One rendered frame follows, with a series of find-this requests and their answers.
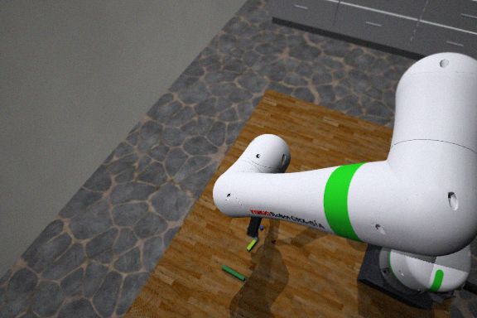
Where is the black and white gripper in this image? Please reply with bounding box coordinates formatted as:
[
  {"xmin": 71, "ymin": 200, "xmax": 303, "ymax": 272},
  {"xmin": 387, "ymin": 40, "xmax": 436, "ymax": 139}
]
[{"xmin": 247, "ymin": 217, "xmax": 262, "ymax": 241}]

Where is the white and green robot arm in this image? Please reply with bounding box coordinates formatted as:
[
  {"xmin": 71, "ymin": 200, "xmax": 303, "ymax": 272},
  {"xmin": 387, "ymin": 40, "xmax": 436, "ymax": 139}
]
[{"xmin": 213, "ymin": 53, "xmax": 477, "ymax": 304}]

